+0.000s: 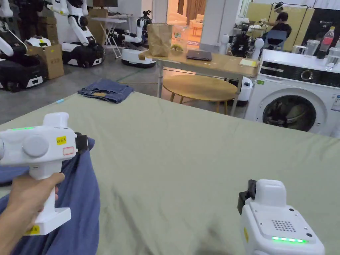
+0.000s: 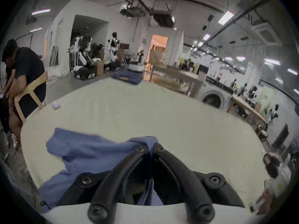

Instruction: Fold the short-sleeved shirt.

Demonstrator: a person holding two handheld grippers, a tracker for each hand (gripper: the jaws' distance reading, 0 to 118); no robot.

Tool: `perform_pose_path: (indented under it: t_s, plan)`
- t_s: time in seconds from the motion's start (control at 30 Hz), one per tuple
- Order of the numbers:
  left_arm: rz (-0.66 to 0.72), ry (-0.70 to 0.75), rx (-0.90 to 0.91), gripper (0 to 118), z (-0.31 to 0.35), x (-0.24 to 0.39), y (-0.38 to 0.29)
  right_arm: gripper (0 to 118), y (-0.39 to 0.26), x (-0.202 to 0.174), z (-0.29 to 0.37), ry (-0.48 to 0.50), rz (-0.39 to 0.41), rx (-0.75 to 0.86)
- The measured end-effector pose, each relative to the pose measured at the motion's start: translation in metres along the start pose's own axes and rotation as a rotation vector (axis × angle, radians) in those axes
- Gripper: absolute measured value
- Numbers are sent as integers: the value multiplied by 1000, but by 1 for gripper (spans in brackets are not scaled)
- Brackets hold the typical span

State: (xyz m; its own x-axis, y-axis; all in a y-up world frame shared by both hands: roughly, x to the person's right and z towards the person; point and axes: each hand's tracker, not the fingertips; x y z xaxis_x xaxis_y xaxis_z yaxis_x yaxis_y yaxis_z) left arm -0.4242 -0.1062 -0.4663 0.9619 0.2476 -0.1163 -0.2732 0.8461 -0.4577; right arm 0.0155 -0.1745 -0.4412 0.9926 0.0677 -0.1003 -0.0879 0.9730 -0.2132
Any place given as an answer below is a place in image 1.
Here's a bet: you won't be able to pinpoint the white washing machine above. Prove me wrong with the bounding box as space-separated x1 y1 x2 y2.
244 26 340 138

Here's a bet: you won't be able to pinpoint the folded blue jeans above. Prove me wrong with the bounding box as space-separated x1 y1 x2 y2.
77 79 135 104

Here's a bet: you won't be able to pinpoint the robot with white arms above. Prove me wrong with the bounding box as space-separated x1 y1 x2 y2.
220 23 264 61

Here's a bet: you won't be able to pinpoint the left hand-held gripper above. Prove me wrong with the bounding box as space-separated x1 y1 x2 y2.
0 113 88 236

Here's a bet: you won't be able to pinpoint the white humanoid robot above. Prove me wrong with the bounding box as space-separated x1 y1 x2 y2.
52 0 105 67

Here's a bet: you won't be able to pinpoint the round wooden table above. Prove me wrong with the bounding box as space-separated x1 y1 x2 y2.
161 74 239 116

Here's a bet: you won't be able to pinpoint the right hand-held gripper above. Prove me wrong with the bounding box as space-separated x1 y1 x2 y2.
237 179 326 255

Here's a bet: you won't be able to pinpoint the dark blue garment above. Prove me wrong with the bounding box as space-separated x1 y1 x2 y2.
0 136 101 255

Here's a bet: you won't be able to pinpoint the white folding table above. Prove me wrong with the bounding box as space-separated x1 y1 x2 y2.
91 14 128 59

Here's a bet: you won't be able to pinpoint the white robot with black base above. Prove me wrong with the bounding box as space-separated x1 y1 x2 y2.
0 20 45 93

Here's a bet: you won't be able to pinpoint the blue chair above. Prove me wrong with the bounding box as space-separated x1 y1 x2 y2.
265 29 289 51

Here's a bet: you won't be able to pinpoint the person's left forearm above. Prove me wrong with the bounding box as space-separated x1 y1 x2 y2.
0 229 22 255

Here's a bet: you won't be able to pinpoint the stack of brown cartons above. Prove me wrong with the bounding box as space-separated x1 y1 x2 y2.
39 16 59 46

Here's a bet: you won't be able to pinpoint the person's left hand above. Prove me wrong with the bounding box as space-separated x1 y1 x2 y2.
0 172 66 241

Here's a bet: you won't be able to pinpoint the white robot with round base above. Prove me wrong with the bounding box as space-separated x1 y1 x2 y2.
115 10 158 69

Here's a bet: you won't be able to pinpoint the brown carton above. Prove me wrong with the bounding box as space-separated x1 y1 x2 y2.
26 43 65 80

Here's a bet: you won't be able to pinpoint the bed with pale green sheet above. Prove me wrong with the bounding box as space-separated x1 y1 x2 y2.
0 91 340 255

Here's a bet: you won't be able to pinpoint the rectangular wooden table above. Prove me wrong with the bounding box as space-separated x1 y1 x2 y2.
139 22 261 99

